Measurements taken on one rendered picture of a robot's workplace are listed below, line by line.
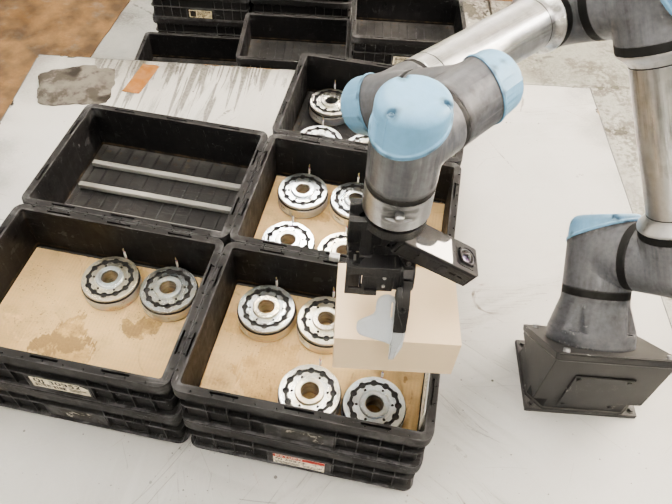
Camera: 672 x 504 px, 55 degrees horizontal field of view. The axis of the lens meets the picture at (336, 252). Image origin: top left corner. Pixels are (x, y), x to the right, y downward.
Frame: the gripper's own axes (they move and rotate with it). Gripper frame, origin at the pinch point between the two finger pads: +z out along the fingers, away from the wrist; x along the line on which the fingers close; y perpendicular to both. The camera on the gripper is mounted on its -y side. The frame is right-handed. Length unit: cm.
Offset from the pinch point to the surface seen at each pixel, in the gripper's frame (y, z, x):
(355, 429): 4.1, 17.3, 9.3
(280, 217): 20, 27, -40
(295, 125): 19, 27, -69
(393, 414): -2.3, 23.8, 3.6
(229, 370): 25.3, 26.6, -4.1
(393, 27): -9, 61, -169
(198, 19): 68, 72, -184
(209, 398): 25.9, 16.7, 5.9
